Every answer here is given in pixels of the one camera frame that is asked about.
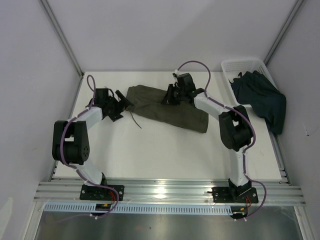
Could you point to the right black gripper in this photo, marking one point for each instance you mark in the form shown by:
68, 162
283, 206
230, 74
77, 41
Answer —
168, 98

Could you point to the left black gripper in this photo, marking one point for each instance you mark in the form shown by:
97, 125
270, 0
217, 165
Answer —
120, 108

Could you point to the olive green shorts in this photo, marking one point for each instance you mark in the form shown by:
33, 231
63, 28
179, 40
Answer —
146, 102

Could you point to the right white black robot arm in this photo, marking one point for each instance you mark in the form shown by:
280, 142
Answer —
236, 131

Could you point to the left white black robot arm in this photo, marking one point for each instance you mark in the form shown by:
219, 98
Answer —
70, 143

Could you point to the dark teal shorts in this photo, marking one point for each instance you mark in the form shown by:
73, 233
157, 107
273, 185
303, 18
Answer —
267, 102

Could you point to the white perforated plastic basket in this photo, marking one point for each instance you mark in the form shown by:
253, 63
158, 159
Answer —
234, 68

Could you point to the aluminium mounting rail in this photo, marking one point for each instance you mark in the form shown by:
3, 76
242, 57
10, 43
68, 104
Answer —
167, 191

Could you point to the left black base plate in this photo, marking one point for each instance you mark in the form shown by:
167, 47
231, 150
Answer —
93, 193

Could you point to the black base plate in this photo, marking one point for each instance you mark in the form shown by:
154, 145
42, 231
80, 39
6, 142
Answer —
93, 193
222, 194

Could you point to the right aluminium frame post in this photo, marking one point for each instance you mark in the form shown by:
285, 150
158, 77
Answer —
293, 14

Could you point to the aluminium frame post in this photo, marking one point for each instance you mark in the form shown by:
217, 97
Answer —
60, 35
293, 14

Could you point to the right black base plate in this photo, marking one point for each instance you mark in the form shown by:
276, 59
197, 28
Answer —
222, 194

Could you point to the left aluminium frame post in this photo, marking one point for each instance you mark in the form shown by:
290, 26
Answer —
60, 35

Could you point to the slotted grey cable duct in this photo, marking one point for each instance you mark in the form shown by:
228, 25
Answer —
132, 208

